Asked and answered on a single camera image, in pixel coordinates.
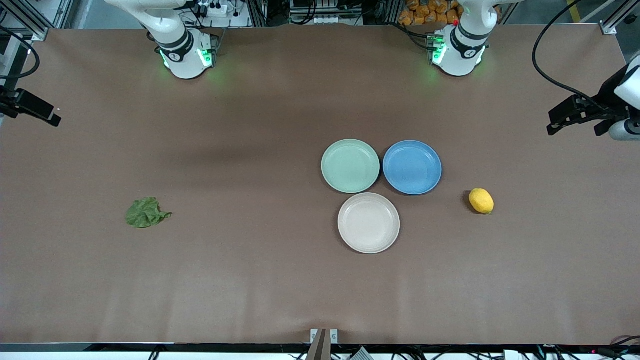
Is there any aluminium frame profile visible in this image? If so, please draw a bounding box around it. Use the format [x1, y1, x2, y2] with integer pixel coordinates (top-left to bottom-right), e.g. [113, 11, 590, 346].
[10, 0, 76, 42]
[582, 0, 640, 36]

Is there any blue round plate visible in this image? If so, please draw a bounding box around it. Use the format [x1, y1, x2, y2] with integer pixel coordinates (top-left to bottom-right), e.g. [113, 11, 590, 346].
[382, 140, 443, 196]

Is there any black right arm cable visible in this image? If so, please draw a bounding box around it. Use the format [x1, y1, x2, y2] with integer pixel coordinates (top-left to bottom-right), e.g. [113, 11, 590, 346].
[0, 25, 41, 81]

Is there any green lettuce leaf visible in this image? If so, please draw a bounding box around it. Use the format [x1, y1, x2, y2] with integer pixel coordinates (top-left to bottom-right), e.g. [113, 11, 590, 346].
[125, 196, 173, 229]

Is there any light green round plate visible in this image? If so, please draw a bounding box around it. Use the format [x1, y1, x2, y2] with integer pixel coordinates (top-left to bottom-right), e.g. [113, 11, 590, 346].
[321, 138, 382, 194]

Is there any beige round plate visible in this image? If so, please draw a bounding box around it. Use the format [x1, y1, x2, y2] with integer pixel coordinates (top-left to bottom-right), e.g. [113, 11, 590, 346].
[337, 192, 401, 255]

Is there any yellow lemon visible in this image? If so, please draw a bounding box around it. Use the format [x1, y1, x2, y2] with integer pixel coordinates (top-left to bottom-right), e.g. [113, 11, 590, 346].
[468, 188, 495, 215]

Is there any white power strip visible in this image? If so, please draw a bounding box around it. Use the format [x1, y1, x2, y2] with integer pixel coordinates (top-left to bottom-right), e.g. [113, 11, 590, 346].
[192, 2, 229, 19]

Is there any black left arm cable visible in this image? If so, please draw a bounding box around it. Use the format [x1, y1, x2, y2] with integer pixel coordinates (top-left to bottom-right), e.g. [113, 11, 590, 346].
[532, 0, 606, 108]

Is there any bag of orange items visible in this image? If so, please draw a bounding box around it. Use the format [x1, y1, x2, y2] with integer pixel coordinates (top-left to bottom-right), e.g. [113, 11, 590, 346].
[398, 0, 463, 26]

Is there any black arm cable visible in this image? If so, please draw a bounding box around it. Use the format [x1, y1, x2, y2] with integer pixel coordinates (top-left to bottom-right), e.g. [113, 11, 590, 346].
[532, 0, 606, 108]
[0, 25, 41, 81]

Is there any metal table edge bracket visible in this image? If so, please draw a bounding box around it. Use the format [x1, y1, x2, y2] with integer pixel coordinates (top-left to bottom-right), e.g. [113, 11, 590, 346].
[310, 328, 339, 345]

